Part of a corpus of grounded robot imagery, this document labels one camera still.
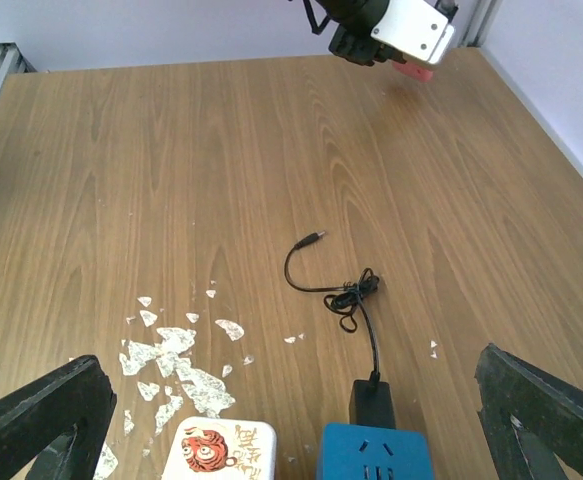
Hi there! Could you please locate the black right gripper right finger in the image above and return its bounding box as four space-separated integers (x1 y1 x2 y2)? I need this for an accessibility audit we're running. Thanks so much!
475 343 583 479

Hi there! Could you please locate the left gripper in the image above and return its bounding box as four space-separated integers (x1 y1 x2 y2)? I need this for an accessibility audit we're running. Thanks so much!
328 24 396 66

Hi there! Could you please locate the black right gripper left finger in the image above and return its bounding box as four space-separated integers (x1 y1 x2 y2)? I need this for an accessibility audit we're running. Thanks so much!
0 355 117 479

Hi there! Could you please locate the small pink plug adapter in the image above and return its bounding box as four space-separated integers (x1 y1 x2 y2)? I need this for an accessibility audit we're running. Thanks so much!
392 62 433 83

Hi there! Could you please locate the blue cube socket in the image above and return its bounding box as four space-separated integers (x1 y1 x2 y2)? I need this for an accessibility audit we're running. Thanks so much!
315 423 435 480

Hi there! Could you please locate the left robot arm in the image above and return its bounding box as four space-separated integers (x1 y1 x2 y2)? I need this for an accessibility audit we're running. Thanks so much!
302 0 404 67

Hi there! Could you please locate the white tiger cube socket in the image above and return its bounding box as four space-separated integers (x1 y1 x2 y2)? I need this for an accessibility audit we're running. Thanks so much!
162 417 277 480

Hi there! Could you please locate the black power adapter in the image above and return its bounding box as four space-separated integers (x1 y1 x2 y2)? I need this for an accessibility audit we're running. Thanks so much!
349 379 396 429

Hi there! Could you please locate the left aluminium frame post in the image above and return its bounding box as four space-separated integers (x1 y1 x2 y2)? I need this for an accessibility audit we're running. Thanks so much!
458 0 502 48

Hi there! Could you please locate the thin black adapter cable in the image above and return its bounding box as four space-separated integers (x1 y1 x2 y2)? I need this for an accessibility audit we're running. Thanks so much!
284 229 383 389

